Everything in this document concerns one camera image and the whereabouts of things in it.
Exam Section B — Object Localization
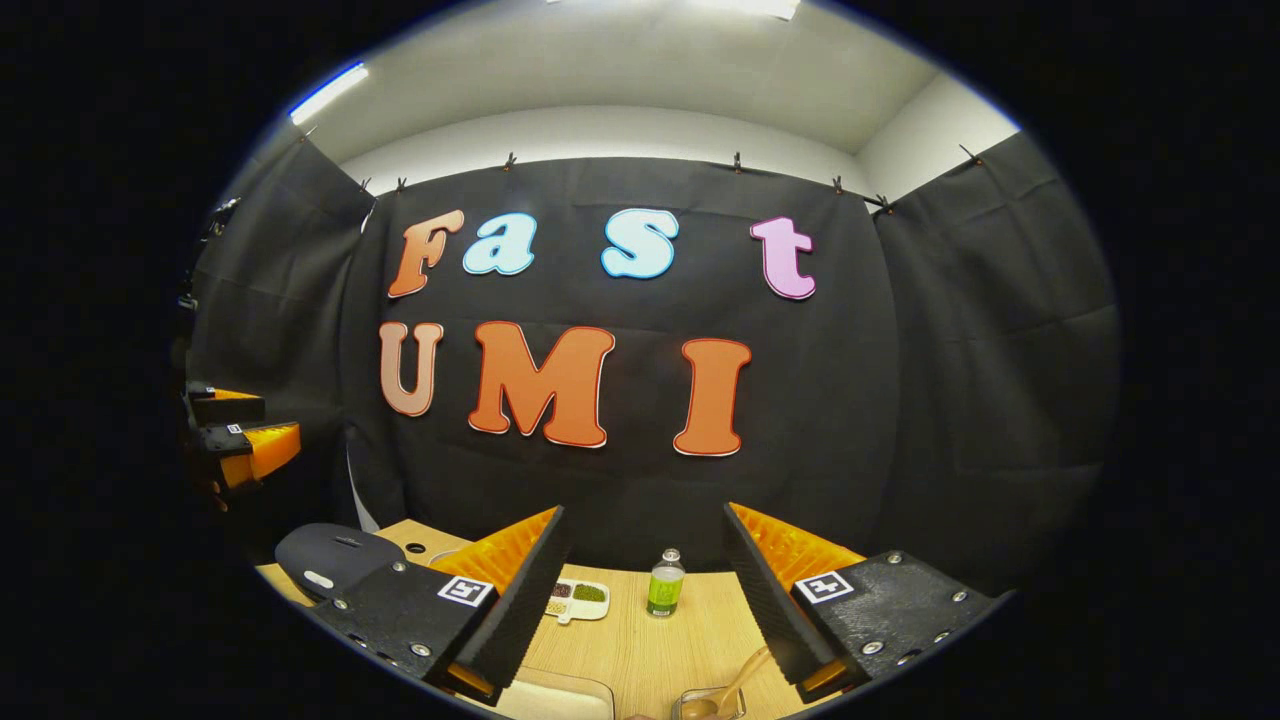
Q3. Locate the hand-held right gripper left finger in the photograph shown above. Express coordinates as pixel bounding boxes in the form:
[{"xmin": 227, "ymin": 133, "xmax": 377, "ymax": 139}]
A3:
[{"xmin": 312, "ymin": 505, "xmax": 576, "ymax": 706}]

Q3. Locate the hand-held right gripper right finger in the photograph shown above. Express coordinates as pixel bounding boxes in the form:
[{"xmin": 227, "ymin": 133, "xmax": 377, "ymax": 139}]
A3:
[{"xmin": 722, "ymin": 500, "xmax": 1006, "ymax": 704}]

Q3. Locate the wooden spoon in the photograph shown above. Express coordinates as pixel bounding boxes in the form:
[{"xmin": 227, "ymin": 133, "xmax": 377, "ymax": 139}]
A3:
[{"xmin": 680, "ymin": 645, "xmax": 773, "ymax": 720}]

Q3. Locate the metal wire chopstick holder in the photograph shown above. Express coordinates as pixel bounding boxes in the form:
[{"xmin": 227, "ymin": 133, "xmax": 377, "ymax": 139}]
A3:
[{"xmin": 672, "ymin": 684, "xmax": 749, "ymax": 720}]

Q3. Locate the dark grey rice cooker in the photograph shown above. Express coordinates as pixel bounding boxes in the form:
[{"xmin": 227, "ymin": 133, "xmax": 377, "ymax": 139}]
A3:
[{"xmin": 275, "ymin": 522, "xmax": 409, "ymax": 603}]

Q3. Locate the divided white dish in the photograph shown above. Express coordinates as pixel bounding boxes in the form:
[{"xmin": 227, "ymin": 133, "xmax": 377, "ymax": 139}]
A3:
[{"xmin": 545, "ymin": 577, "xmax": 611, "ymax": 626}]

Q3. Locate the green label drink bottle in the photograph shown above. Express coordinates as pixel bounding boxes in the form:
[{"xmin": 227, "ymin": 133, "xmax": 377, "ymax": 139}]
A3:
[{"xmin": 646, "ymin": 548, "xmax": 687, "ymax": 618}]

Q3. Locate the dark stand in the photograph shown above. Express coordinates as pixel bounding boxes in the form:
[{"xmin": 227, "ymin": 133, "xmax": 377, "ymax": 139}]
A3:
[{"xmin": 178, "ymin": 197, "xmax": 241, "ymax": 311}]

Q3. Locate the ceiling light panel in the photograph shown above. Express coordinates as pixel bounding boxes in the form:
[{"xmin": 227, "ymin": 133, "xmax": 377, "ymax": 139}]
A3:
[
  {"xmin": 288, "ymin": 62, "xmax": 369, "ymax": 126},
  {"xmin": 545, "ymin": 0, "xmax": 801, "ymax": 21}
]

